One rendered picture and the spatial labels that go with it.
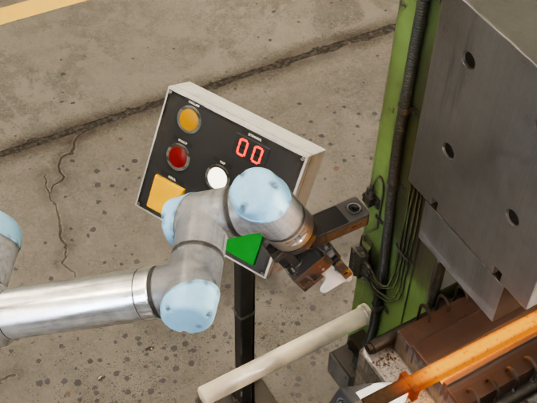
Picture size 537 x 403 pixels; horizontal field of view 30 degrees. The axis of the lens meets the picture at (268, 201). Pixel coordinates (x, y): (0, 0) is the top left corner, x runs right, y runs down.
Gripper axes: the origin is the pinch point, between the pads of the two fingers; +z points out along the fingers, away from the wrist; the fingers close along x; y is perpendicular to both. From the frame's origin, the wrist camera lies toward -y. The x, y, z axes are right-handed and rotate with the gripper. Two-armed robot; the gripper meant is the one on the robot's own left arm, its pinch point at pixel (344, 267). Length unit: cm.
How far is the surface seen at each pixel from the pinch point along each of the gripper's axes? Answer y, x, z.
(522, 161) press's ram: -28.3, 18.2, -25.7
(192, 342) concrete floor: 54, -72, 113
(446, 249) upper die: -14.7, 8.9, 0.7
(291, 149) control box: -5.9, -31.7, 8.9
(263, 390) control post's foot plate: 45, -47, 117
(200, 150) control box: 8.4, -46.7, 10.4
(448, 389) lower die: 0.0, 17.6, 29.2
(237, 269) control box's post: 21, -43, 50
